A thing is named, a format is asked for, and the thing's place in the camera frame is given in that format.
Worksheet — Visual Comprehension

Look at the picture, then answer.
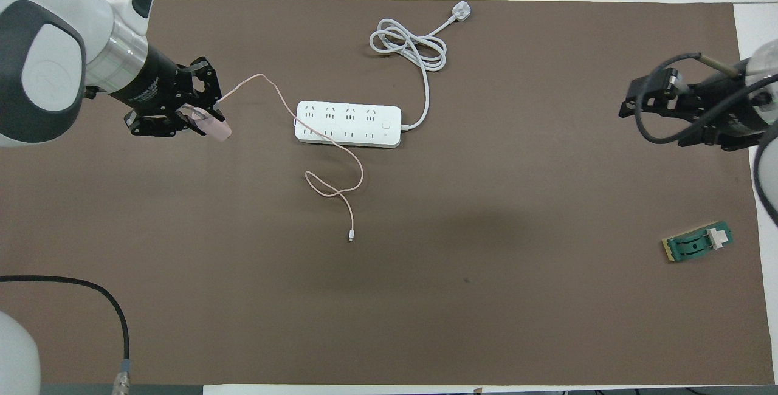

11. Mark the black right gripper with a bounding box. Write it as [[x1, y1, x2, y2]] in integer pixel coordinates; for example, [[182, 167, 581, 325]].
[[619, 67, 778, 151]]

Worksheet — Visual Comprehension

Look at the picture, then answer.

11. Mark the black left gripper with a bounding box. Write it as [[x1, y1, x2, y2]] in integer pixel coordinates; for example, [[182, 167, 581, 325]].
[[109, 46, 222, 139]]

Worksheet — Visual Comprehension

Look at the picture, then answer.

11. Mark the pink charger adapter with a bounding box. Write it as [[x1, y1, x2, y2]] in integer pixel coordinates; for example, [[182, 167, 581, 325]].
[[190, 109, 233, 142]]

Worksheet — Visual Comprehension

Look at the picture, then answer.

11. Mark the pink charging cable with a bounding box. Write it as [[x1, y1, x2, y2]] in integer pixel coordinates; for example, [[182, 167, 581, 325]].
[[214, 74, 365, 242]]

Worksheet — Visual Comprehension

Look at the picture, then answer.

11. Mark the white power strip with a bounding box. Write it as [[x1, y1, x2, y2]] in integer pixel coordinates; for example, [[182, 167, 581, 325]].
[[294, 100, 403, 149]]

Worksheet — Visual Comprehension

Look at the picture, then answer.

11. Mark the brown table mat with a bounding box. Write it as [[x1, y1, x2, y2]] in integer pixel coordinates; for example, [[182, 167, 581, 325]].
[[0, 0, 776, 386]]

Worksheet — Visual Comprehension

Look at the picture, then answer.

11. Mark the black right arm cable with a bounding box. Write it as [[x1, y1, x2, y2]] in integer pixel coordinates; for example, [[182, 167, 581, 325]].
[[634, 52, 778, 225]]

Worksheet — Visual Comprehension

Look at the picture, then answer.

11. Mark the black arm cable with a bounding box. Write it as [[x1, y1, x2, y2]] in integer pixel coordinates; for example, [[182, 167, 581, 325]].
[[634, 52, 778, 225], [0, 275, 131, 395]]

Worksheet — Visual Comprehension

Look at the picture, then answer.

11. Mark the green knife switch block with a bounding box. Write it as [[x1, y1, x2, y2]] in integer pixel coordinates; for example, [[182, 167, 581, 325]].
[[661, 220, 734, 262]]

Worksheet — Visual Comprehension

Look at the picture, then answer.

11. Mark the white power cord with plug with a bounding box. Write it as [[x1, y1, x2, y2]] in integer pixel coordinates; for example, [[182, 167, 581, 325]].
[[370, 1, 473, 131]]

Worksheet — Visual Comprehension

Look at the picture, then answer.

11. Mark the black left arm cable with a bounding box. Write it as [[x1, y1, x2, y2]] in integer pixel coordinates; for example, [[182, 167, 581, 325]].
[[0, 275, 131, 395]]

